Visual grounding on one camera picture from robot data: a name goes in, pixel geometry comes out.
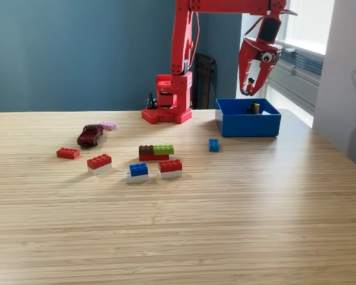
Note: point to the red building brick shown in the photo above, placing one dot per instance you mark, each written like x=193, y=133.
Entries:
x=67, y=153

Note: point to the grey window vent grille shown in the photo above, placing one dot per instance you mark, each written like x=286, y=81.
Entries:
x=307, y=63

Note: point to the small yellow toy digger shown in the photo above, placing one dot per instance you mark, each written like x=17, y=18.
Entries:
x=253, y=108

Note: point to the toy figure red shirt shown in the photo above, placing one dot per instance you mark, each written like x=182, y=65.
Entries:
x=249, y=87

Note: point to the brown green red brick stack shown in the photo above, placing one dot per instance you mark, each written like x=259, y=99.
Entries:
x=154, y=153

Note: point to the dark folded chair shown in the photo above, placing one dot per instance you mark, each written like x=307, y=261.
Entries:
x=206, y=83

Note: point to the blue plastic bin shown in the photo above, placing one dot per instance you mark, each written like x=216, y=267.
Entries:
x=249, y=124

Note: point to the blue and white brick stack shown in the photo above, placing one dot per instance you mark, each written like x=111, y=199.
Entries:
x=138, y=172

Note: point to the pink flat building brick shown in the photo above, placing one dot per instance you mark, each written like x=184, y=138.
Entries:
x=109, y=126

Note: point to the dark red toy car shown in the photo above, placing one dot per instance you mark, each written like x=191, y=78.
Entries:
x=89, y=136

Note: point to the small blue building brick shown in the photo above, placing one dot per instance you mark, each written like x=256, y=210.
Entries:
x=214, y=145

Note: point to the red and white brick stack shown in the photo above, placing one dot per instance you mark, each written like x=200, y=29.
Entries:
x=170, y=168
x=99, y=163

